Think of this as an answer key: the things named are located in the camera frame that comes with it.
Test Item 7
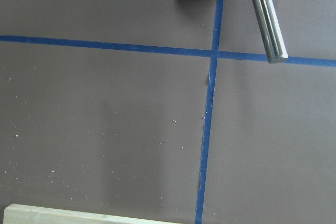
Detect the metal scoop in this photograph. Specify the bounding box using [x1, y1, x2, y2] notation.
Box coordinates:
[252, 0, 288, 63]

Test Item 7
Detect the wooden cutting board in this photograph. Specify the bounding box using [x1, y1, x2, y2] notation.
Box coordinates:
[2, 204, 195, 223]

